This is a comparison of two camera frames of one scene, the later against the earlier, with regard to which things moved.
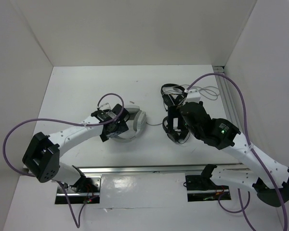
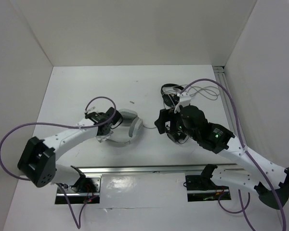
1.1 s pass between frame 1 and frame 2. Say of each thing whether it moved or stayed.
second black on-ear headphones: stayed
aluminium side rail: stayed
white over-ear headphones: moved
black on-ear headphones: stayed
